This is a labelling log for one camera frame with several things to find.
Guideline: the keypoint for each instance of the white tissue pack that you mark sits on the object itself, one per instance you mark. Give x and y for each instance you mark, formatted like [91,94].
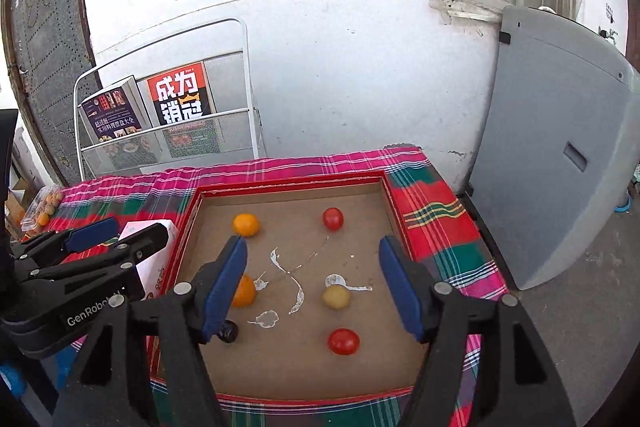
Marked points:
[157,267]

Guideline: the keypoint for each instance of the studded grey metal door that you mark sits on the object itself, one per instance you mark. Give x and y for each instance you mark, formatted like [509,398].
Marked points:
[45,32]

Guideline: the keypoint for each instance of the red green plaid tablecloth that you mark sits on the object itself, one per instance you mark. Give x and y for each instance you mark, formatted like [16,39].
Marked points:
[440,207]

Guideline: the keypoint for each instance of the clear plastic fruit container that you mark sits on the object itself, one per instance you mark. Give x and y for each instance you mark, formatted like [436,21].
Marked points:
[45,207]

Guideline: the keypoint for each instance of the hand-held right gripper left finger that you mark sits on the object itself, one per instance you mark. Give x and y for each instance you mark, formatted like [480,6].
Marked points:
[227,282]

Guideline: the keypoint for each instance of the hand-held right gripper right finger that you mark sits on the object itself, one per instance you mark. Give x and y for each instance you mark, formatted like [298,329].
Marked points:
[400,287]

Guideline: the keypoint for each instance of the orange and black book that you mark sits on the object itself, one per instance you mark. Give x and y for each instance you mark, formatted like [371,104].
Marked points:
[175,97]

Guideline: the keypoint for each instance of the dark blue cookbook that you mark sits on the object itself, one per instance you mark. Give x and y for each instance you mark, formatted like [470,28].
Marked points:
[115,117]

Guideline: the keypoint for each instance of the red cardboard box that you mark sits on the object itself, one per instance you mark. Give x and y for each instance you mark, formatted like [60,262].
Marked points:
[360,257]

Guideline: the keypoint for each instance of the small wall notice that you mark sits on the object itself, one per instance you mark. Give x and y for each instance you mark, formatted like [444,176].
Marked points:
[609,14]

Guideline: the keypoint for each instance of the yellow-green round fruit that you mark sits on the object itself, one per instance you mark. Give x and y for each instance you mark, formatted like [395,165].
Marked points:
[336,297]

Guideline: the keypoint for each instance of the white metal mesh rack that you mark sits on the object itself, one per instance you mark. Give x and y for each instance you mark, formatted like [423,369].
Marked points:
[235,132]

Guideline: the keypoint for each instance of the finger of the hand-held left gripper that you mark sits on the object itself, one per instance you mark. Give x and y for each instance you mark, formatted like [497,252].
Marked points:
[92,231]
[145,242]

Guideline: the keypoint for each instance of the brown cardboard box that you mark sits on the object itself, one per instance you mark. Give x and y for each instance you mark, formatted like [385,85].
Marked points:
[17,202]

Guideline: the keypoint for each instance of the large orange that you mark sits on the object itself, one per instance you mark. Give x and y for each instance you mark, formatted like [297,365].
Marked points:
[246,293]

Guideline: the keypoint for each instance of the grey plastic appliance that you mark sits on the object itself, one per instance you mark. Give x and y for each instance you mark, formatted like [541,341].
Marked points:
[540,132]

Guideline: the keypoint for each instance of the dark purple plum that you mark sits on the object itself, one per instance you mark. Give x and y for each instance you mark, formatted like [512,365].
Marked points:
[230,334]

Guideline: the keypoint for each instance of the blue plastic object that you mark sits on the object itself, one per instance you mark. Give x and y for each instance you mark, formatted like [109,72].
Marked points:
[12,382]

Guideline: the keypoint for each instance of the red tomato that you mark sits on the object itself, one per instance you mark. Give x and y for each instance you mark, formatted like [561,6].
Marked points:
[343,341]
[332,218]

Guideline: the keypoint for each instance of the blue bowl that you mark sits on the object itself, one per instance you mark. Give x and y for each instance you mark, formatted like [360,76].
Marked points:
[622,208]

